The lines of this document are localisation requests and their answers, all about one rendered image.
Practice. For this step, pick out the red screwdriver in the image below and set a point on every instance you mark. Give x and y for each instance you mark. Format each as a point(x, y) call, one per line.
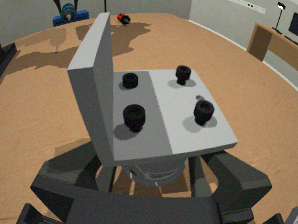
point(124, 18)

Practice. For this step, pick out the blue electric screwdriver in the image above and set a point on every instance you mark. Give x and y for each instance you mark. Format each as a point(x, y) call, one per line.
point(67, 13)

